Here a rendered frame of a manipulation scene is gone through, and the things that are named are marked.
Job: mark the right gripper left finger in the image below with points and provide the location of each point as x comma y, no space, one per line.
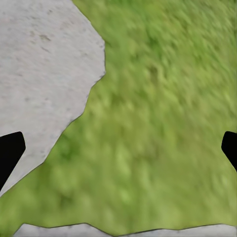
12,146

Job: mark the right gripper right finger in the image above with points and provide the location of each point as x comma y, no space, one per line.
229,147

